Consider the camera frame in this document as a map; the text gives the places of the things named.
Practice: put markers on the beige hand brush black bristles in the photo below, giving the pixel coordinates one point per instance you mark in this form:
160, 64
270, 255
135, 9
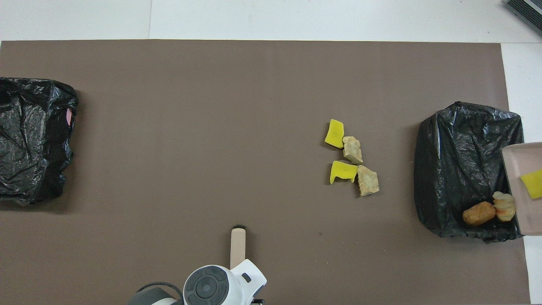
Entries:
238, 248

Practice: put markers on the beige sponge chunk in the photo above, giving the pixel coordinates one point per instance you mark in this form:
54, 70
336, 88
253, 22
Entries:
352, 149
367, 180

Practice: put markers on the brown bread roll toy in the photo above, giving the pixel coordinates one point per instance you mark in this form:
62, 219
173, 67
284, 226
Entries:
478, 213

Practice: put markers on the striped croissant toy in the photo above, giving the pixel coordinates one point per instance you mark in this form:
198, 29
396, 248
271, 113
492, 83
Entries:
504, 207

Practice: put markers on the beige plastic dustpan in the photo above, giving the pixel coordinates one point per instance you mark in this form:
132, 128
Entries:
521, 161

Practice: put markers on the yellow sponge piece green edge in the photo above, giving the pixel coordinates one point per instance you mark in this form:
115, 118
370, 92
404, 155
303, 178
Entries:
532, 184

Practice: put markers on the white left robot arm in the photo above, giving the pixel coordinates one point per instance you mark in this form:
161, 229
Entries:
211, 288

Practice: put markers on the black bag lined bin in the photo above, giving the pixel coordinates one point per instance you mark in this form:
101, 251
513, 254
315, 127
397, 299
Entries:
457, 161

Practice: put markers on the black bag bin pink spot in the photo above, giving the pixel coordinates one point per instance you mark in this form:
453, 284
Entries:
34, 110

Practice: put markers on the brown paper table mat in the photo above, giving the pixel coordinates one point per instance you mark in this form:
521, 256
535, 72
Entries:
211, 127

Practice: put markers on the grey ribbed device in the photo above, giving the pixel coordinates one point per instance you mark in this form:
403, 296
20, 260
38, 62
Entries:
527, 10

